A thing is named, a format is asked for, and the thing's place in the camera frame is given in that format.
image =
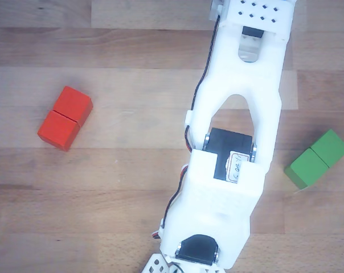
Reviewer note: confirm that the long red block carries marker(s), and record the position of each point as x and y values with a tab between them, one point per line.
65	119

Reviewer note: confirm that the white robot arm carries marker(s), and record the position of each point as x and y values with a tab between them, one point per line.
226	199

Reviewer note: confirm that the long green block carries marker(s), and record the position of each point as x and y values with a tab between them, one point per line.
314	160

